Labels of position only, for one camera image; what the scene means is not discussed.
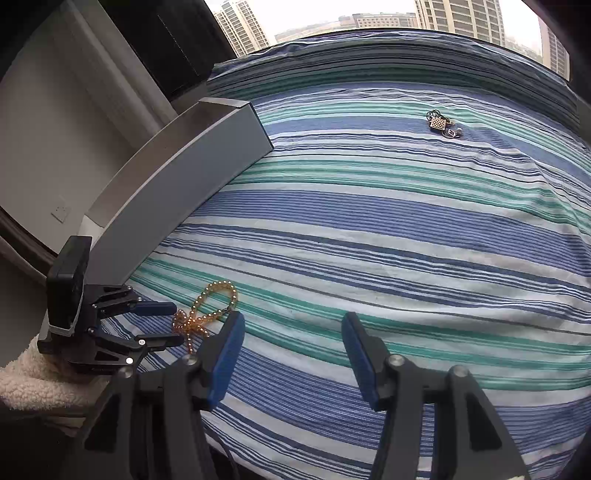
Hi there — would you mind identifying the gold pearl bead bracelet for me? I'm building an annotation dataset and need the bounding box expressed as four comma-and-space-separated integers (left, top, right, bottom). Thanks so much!
172, 279, 240, 355

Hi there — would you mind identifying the white fleece left sleeve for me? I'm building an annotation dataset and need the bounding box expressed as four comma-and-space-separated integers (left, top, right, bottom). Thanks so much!
0, 335, 110, 411

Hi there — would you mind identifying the white cardboard box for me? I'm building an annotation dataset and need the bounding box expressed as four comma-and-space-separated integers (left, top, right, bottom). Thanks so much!
79, 97, 273, 284

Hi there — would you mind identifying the white curtain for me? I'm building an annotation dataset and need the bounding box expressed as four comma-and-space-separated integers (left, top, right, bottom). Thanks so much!
0, 0, 180, 153

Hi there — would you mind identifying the striped blue green bedsheet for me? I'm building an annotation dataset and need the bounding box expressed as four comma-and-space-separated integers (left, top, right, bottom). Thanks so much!
130, 31, 590, 479

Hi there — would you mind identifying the black headboard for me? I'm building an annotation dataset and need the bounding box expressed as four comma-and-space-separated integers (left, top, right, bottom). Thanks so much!
101, 0, 236, 100

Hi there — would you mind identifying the white wall socket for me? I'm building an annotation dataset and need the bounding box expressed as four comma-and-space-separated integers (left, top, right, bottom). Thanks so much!
50, 196, 71, 224

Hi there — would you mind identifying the small gold keychain charm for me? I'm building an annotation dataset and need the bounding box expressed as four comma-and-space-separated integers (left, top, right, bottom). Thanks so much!
426, 109, 463, 139

